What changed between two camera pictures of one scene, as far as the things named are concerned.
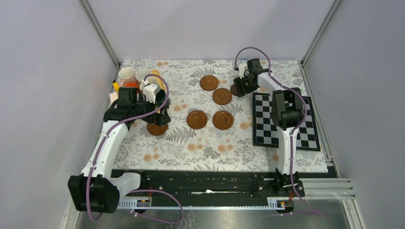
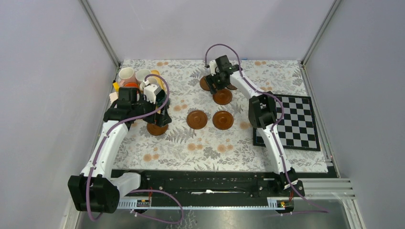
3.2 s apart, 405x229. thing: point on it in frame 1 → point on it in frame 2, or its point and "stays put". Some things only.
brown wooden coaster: (197, 119) stays put
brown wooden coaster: (221, 96) stays put
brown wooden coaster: (222, 120) stays put
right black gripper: (239, 83) → (210, 80)
